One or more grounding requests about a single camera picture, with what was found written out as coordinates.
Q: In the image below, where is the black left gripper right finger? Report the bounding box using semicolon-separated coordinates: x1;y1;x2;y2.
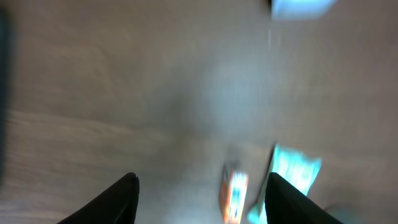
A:
264;172;340;224

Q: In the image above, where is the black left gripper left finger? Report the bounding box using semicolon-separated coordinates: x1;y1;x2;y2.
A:
60;172;139;224

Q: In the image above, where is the grey plastic mesh basket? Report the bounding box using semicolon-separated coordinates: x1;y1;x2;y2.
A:
1;6;10;181

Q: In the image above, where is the teal tissue packet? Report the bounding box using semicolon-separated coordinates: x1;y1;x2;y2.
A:
247;143;322;224

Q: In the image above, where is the white barcode scanner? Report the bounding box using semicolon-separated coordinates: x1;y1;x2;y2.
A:
271;0;337;21

